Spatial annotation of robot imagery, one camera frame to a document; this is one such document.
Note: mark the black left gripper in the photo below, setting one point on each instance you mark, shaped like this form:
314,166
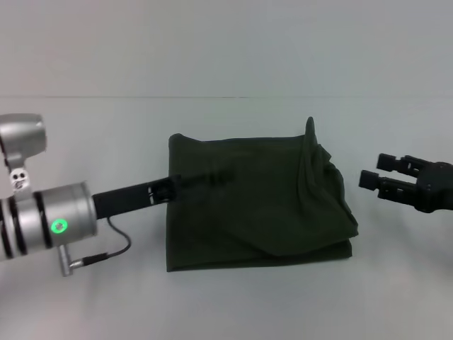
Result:
127,200

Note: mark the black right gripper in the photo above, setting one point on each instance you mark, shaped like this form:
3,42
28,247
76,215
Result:
437,187

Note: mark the dark green shirt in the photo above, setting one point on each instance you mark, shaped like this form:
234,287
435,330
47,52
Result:
255,212

